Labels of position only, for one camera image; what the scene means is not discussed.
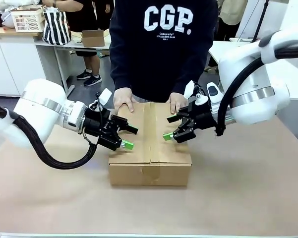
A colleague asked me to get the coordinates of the person's left forearm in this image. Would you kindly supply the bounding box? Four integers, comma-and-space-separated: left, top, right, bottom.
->
173, 44, 215, 96

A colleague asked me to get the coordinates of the white cabinet with wooden top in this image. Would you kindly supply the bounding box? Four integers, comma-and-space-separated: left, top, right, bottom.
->
0, 26, 73, 98

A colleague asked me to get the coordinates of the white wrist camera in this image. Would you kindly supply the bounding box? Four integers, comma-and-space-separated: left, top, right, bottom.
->
99, 89, 113, 106
183, 81, 209, 107

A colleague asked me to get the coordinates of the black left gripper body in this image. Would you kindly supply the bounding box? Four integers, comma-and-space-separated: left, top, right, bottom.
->
83, 106, 113, 138

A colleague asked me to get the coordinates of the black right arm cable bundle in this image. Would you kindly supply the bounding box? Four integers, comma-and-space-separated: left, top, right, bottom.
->
214, 44, 298, 137

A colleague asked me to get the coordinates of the bystander in black shorts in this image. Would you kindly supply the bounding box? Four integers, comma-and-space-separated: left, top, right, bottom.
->
42, 0, 115, 87

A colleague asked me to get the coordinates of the black white striped bag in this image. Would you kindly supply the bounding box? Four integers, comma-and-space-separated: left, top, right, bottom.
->
42, 8, 72, 46

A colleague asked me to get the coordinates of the white table with grey legs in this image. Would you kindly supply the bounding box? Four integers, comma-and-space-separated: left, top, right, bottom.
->
34, 37, 112, 99

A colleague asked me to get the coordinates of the brown cardboard box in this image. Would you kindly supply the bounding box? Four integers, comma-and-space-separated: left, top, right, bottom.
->
108, 102, 193, 187

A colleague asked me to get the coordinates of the person in dark sweatshirt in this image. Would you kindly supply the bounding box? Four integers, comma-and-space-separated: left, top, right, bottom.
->
109, 0, 219, 104

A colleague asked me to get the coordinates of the person's left hand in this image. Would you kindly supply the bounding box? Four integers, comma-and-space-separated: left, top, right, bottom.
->
167, 92, 189, 115

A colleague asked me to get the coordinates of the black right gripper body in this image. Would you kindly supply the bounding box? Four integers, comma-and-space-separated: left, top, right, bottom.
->
187, 98, 218, 131

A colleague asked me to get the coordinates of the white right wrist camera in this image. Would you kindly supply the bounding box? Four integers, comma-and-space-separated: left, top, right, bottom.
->
183, 81, 209, 107

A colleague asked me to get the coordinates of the small open cardboard box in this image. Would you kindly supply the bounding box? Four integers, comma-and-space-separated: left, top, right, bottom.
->
81, 29, 106, 48

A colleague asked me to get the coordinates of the white plastic basket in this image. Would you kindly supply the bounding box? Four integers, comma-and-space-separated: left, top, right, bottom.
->
10, 7, 46, 33

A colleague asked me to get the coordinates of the bystander in beige top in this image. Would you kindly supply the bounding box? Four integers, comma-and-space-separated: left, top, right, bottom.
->
217, 0, 248, 26

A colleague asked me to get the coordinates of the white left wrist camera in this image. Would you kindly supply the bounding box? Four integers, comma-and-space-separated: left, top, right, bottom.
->
99, 89, 113, 106

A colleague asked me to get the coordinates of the person's right forearm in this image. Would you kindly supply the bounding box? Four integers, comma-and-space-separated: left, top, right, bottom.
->
110, 42, 136, 91

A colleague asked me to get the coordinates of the person's right hand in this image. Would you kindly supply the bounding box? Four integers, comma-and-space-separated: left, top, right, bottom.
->
113, 88, 135, 116

